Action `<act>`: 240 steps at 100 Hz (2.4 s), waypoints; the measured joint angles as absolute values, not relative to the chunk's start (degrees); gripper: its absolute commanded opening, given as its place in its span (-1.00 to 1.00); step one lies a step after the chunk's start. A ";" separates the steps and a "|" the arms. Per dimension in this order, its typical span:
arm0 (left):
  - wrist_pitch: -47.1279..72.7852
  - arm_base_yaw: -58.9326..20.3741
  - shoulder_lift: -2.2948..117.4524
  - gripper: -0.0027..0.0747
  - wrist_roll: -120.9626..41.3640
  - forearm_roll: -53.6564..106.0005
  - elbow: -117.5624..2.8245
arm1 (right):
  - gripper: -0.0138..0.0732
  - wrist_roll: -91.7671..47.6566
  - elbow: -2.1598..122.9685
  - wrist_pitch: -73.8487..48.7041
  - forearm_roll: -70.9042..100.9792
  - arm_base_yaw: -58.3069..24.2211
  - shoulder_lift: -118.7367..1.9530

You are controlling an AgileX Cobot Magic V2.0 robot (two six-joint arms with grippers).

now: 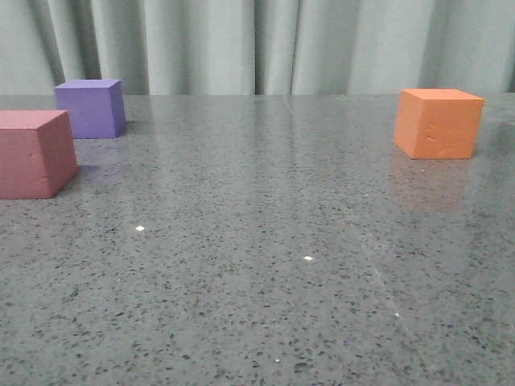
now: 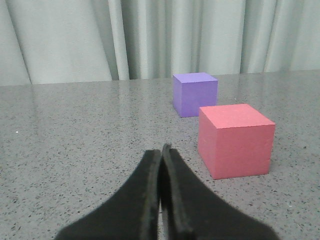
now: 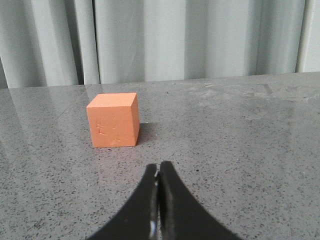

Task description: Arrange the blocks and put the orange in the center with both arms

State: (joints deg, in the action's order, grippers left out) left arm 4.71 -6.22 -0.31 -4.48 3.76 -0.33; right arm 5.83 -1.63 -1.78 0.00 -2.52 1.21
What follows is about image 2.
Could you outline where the grey-green curtain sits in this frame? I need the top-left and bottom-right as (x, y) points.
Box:
(0, 0), (320, 86)

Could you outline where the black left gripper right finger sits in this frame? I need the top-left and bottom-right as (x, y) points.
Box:
(160, 144), (278, 240)

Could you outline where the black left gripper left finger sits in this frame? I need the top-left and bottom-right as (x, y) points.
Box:
(56, 150), (161, 240)

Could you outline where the pink foam cube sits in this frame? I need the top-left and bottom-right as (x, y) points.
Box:
(198, 103), (276, 180)

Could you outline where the purple foam cube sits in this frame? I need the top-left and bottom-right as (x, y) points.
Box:
(172, 72), (219, 118)

